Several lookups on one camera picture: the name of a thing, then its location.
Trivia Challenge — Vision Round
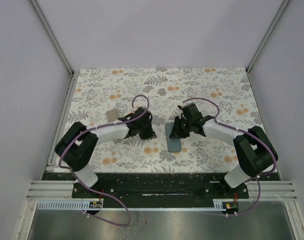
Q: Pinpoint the white slotted cable duct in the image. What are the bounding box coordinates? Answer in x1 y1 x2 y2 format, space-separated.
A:
37 200 103 211

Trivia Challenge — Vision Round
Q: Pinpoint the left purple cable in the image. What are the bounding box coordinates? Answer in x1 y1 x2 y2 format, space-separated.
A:
58 94 150 227

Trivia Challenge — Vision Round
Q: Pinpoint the right aluminium frame post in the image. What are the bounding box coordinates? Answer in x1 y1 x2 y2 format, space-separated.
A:
246 0 293 74

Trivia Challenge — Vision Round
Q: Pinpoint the aluminium front rail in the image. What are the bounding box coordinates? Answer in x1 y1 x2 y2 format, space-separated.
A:
26 180 298 201

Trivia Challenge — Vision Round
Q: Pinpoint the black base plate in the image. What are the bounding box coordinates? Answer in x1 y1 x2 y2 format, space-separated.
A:
71 171 250 200

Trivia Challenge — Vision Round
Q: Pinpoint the purple cable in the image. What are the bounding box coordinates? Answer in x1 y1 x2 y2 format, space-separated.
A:
182 97 278 217
58 94 150 227

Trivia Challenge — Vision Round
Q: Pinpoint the aluminium frame post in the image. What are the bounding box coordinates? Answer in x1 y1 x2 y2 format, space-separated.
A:
246 0 293 74
29 0 75 76

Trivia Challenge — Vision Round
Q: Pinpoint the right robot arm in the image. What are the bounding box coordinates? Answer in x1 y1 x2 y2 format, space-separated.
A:
168 103 278 198

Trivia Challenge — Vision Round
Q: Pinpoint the left aluminium frame post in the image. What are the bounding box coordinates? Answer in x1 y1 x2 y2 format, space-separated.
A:
29 0 75 76

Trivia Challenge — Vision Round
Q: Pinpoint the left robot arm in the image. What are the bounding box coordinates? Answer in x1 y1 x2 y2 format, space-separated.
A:
54 106 156 198

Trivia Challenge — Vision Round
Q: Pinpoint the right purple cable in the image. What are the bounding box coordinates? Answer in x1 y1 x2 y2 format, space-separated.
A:
182 97 278 217

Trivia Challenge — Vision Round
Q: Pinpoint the brown glasses case green lining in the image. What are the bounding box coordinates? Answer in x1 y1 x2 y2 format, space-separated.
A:
106 108 120 123

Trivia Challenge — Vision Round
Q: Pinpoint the grey-blue glasses case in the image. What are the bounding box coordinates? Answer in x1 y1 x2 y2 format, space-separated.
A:
165 122 182 153

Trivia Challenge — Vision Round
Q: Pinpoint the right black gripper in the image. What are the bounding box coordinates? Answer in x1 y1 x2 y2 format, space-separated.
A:
169 116 193 140

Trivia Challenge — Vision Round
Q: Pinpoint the floral table mat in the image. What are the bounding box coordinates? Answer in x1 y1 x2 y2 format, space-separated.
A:
64 67 263 173

